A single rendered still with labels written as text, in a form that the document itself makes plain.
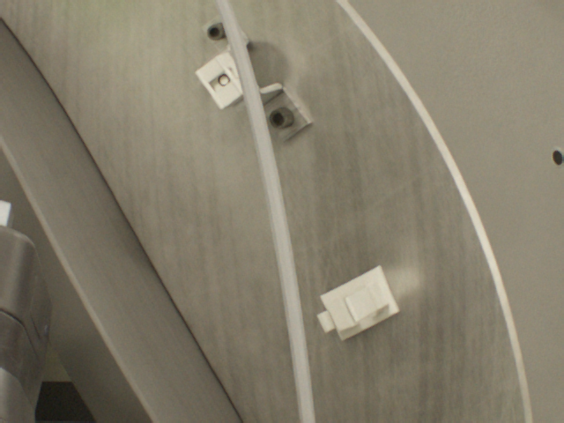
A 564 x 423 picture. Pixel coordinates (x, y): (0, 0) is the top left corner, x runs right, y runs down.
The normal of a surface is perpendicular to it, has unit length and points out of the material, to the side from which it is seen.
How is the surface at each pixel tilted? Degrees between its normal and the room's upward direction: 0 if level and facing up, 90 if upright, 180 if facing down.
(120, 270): 61
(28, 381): 111
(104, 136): 90
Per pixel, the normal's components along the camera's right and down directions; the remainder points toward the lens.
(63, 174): 0.68, -0.54
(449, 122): -0.47, 0.20
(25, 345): 0.95, 0.28
